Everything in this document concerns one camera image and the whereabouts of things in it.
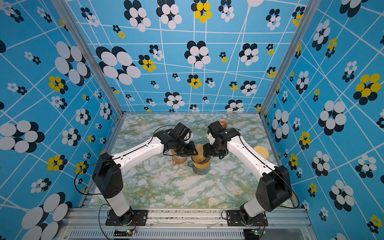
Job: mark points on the aluminium front rail frame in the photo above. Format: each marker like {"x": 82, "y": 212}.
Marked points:
{"x": 186, "y": 224}

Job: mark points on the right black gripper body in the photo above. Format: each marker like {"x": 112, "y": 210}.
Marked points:
{"x": 213, "y": 150}

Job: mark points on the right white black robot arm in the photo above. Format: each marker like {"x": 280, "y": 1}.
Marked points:
{"x": 274, "y": 184}

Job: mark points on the amber glass carafe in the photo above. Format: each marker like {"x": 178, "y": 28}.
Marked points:
{"x": 177, "y": 159}

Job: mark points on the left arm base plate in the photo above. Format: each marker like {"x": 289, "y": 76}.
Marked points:
{"x": 141, "y": 216}

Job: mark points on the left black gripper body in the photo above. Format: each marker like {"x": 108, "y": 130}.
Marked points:
{"x": 186, "y": 149}

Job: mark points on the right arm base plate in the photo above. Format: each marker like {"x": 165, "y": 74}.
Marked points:
{"x": 234, "y": 218}

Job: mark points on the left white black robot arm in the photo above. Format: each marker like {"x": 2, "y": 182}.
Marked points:
{"x": 110, "y": 169}

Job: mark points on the grey glass carafe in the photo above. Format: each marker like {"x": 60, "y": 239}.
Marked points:
{"x": 198, "y": 171}

